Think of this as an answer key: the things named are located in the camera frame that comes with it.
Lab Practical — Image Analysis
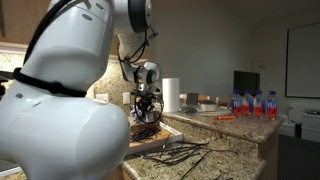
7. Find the black zip-tie bundle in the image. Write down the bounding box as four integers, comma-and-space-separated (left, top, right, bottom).
137, 132, 212, 168
179, 148, 240, 180

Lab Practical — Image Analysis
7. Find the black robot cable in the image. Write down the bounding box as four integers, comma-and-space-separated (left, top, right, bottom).
12, 0, 165, 125

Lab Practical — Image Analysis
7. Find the black zip-tie pile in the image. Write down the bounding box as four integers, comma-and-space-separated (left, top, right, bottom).
129, 127, 161, 143

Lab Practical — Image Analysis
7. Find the white cabinet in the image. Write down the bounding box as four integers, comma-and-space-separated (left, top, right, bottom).
278, 104, 320, 145

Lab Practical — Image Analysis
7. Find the Fiji water bottle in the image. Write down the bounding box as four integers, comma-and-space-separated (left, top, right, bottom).
265, 90, 279, 121
253, 90, 266, 119
230, 89, 243, 119
242, 89, 255, 117

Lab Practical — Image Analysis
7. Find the white wall outlet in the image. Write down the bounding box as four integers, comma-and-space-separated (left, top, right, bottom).
122, 91, 132, 106
95, 93, 111, 104

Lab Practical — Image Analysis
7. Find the wooden chair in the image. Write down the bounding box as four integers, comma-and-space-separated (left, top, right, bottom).
185, 92, 232, 110

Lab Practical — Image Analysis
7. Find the white paper towel roll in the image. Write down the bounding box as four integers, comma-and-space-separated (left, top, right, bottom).
161, 77, 181, 114

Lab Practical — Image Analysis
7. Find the black flat screen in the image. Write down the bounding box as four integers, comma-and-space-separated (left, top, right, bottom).
232, 70, 261, 99

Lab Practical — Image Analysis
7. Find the round beige tray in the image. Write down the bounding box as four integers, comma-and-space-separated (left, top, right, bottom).
195, 107, 233, 118

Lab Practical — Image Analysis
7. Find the flat cardboard box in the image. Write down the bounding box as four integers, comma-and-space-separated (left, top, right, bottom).
127, 120, 185, 156

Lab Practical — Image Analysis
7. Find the orange marker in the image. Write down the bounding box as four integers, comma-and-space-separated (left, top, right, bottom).
213, 115, 236, 122

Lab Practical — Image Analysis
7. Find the small white container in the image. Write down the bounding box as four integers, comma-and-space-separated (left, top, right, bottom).
198, 102, 219, 113

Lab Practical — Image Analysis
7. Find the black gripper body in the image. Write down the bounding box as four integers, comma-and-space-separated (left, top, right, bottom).
138, 99, 156, 112

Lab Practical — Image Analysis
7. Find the white whiteboard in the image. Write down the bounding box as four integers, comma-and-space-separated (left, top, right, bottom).
285, 22, 320, 100

